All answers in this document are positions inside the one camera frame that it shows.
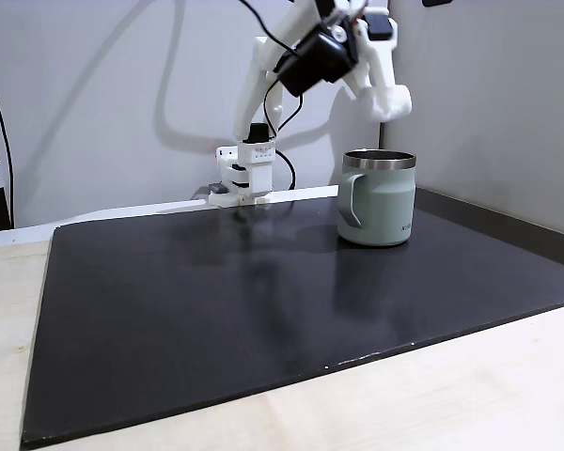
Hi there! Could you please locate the pale green steel-rim mug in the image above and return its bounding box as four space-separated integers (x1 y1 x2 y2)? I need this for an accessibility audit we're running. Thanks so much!
336 148 417 248

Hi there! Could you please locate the grey table clamp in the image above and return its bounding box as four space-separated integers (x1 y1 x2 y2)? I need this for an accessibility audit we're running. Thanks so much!
194 182 230 199

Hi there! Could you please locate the black table mat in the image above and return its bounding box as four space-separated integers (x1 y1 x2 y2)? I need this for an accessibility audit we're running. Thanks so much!
20 186 564 448

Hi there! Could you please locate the black camera box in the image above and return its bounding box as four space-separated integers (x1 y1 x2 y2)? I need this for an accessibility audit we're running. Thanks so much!
276 31 359 98

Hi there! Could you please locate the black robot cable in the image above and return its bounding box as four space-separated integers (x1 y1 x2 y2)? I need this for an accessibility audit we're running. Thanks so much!
238 0 307 192

